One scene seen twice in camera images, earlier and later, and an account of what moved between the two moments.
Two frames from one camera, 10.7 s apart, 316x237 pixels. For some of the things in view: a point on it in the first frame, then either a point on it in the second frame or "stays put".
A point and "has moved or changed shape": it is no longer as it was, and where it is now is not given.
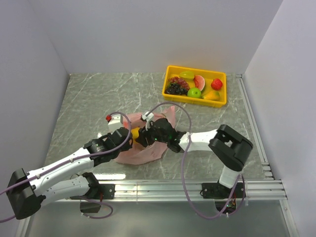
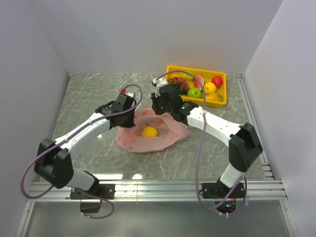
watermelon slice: x=199 y=81 stays put
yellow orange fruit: x=135 y=133 to x=210 y=88
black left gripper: x=128 y=146 to x=131 y=124
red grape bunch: x=180 y=81 stays put
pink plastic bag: x=138 y=154 has moved or changed shape
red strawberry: x=217 y=84 has moved or changed shape
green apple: x=194 y=93 stays put
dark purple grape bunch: x=176 y=89 stays put
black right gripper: x=141 y=139 to x=155 y=104
